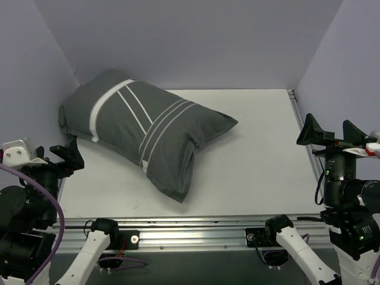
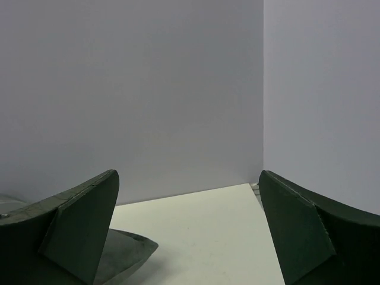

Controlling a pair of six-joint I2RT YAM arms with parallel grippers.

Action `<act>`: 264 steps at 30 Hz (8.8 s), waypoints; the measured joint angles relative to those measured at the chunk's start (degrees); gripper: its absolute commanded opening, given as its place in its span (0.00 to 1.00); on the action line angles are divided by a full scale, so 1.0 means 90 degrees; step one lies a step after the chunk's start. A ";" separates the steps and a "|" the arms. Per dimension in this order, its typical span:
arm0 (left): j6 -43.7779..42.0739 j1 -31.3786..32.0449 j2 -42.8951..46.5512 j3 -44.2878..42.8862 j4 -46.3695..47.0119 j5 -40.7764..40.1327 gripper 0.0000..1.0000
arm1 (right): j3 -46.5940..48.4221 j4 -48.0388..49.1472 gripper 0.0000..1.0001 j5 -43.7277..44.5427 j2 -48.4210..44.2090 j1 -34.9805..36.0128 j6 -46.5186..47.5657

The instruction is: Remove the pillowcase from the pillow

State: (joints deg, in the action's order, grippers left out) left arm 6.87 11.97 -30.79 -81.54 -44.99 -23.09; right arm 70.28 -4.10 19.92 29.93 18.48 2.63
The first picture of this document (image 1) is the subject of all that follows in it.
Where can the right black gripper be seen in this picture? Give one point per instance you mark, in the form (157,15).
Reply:
(336,142)

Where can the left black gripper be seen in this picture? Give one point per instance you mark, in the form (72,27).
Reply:
(63,162)

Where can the grey striped pillowcase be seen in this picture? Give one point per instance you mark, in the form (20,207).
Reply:
(153,128)

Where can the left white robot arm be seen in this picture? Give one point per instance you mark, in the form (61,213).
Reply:
(32,221)

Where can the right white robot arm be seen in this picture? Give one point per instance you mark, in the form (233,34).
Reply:
(349,208)

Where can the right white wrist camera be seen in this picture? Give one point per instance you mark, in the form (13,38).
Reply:
(370,150)

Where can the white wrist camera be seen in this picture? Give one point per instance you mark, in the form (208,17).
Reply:
(20,153)
(370,150)

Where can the right aluminium side rail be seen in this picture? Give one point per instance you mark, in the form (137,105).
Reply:
(304,127)

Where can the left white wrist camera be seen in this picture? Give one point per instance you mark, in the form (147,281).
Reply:
(20,153)

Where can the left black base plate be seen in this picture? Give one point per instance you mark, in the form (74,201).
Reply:
(128,239)

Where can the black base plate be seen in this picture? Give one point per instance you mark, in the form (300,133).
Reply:
(128,239)
(258,237)

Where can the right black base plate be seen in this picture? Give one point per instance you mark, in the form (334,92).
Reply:
(258,237)

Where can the aluminium front rail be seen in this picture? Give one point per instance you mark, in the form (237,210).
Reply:
(192,234)

